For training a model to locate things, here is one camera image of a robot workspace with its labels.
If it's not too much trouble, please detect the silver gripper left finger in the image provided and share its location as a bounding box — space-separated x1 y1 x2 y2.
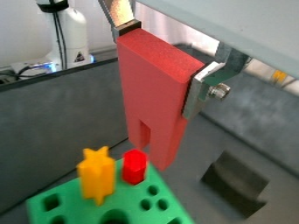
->
97 0 141 41

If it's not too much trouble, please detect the black cable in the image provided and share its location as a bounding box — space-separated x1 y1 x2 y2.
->
51 11 69 71

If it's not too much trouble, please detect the black curved holder stand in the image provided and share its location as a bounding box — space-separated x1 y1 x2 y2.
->
200 151 268 218

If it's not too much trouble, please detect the red hexagonal prism block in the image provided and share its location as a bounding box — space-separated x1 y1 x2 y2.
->
121 149 147 186

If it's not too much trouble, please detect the red double-square block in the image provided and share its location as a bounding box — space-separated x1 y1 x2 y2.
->
116 29 203 170

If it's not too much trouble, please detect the yellow star prism block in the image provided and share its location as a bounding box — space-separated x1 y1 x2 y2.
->
76 146 116 206

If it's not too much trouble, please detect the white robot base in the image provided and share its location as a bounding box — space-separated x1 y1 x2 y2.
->
12 0 95 79

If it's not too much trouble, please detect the green foam shape board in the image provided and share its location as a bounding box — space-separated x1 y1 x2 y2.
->
27 165 195 224

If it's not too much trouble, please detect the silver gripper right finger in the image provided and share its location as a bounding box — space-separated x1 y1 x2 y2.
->
182 42 250 120

